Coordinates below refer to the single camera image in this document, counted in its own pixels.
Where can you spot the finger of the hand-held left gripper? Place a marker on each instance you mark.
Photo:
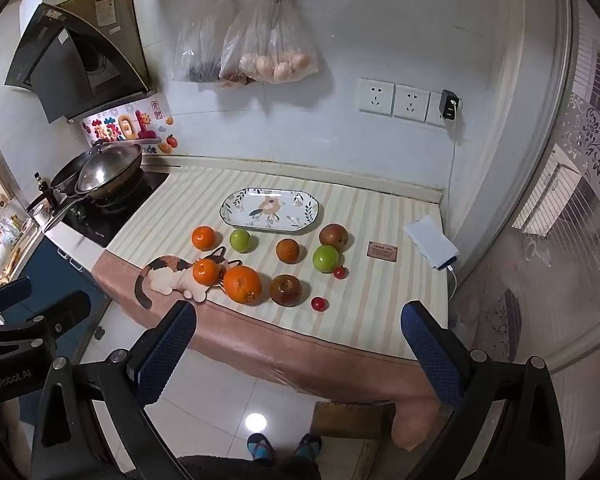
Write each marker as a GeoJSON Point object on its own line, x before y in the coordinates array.
{"type": "Point", "coordinates": [62, 310]}
{"type": "Point", "coordinates": [7, 294]}

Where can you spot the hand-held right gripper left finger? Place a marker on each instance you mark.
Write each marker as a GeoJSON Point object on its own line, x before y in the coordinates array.
{"type": "Point", "coordinates": [165, 355]}

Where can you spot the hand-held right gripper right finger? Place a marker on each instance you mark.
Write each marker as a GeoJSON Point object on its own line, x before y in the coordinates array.
{"type": "Point", "coordinates": [430, 355]}

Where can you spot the small bright tangerine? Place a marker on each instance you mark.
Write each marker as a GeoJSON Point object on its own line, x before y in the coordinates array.
{"type": "Point", "coordinates": [203, 238]}
{"type": "Point", "coordinates": [206, 271]}

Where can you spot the large orange with stem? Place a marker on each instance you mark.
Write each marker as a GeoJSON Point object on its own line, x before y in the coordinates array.
{"type": "Point", "coordinates": [242, 284]}

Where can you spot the dark brown-red apple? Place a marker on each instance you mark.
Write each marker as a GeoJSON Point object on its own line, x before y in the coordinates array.
{"type": "Point", "coordinates": [285, 289]}

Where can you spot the small green apple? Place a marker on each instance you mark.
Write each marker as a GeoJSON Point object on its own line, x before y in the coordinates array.
{"type": "Point", "coordinates": [243, 240]}

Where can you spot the large green apple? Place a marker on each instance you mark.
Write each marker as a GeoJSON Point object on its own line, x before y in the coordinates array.
{"type": "Point", "coordinates": [325, 258]}

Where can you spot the red yellow apple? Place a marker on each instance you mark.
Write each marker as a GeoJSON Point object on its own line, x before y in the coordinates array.
{"type": "Point", "coordinates": [334, 236]}

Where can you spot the dark-skinned orange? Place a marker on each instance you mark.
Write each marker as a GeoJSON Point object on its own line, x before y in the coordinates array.
{"type": "Point", "coordinates": [287, 250]}

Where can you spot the floral ceramic plate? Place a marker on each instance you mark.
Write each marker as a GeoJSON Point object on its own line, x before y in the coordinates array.
{"type": "Point", "coordinates": [270, 210]}

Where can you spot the cluttered kitchen rack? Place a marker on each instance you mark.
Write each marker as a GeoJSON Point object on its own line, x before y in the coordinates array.
{"type": "Point", "coordinates": [2, 232]}

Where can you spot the striped tablecloth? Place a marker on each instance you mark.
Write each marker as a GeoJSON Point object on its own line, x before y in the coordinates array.
{"type": "Point", "coordinates": [370, 310]}

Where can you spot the calico cat plush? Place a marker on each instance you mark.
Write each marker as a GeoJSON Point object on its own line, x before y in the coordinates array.
{"type": "Point", "coordinates": [167, 275]}

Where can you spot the dark sauce bottle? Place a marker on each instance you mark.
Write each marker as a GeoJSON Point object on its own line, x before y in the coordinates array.
{"type": "Point", "coordinates": [43, 190]}

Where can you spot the brown label patch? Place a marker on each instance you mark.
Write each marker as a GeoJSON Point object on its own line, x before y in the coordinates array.
{"type": "Point", "coordinates": [382, 251]}

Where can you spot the white power bank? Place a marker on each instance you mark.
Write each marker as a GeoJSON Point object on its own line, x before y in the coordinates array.
{"type": "Point", "coordinates": [430, 240]}

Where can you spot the black gas stove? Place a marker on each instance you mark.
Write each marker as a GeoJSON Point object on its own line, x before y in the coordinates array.
{"type": "Point", "coordinates": [125, 207]}

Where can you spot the red cherry tomato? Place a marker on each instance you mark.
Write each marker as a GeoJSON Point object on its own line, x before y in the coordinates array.
{"type": "Point", "coordinates": [339, 272]}
{"type": "Point", "coordinates": [319, 303]}

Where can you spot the black frying pan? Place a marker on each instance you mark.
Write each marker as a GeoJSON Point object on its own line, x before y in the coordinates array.
{"type": "Point", "coordinates": [62, 178]}

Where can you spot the person's left foot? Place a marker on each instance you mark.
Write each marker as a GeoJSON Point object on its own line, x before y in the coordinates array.
{"type": "Point", "coordinates": [260, 447]}

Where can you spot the person's foot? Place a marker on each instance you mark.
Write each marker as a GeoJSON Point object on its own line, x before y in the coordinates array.
{"type": "Point", "coordinates": [260, 447]}
{"type": "Point", "coordinates": [307, 447]}

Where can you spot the person's dark pants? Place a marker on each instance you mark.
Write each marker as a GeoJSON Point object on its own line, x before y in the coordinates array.
{"type": "Point", "coordinates": [250, 467]}

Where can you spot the steel wok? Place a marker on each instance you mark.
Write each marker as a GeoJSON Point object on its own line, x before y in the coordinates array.
{"type": "Point", "coordinates": [112, 170]}

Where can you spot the person's right foot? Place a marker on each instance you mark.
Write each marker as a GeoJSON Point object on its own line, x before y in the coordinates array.
{"type": "Point", "coordinates": [307, 447]}

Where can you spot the white lace curtain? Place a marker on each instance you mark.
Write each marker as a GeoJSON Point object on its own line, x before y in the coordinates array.
{"type": "Point", "coordinates": [570, 270]}

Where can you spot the window security grille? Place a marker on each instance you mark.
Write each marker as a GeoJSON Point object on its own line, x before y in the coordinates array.
{"type": "Point", "coordinates": [555, 200]}

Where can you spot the black range hood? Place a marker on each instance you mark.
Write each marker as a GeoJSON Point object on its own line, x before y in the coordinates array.
{"type": "Point", "coordinates": [55, 70]}

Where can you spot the plastic bag with dark contents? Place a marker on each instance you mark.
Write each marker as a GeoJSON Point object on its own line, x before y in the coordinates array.
{"type": "Point", "coordinates": [197, 45]}

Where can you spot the pile of brown eggs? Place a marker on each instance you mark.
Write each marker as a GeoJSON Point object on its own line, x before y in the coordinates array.
{"type": "Point", "coordinates": [275, 65]}

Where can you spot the plastic bags of produce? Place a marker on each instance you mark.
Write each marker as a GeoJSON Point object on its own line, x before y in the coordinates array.
{"type": "Point", "coordinates": [270, 35]}

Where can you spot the colourful wall stickers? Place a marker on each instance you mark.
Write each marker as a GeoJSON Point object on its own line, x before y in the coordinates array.
{"type": "Point", "coordinates": [125, 127]}

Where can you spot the white wall socket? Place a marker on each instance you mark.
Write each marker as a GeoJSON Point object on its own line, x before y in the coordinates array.
{"type": "Point", "coordinates": [376, 96]}
{"type": "Point", "coordinates": [433, 110]}
{"type": "Point", "coordinates": [411, 103]}

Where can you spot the black wall charger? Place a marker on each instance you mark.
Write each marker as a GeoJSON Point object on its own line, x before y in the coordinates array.
{"type": "Point", "coordinates": [450, 105]}

